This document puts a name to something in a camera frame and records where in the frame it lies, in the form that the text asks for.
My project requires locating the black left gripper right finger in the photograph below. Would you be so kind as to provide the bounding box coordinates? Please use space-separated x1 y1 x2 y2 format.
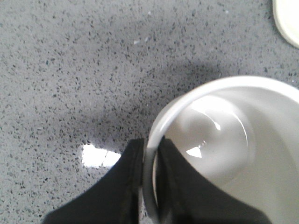
156 138 271 224

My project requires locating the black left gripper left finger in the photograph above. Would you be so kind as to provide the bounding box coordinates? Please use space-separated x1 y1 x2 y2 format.
43 139 144 224

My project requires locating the white smiley mug black handle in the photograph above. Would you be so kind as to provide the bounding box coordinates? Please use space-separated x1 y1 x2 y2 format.
143 76 299 224

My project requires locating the cream rectangular plastic tray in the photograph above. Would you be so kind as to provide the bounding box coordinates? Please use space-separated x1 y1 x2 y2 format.
272 0 299 48

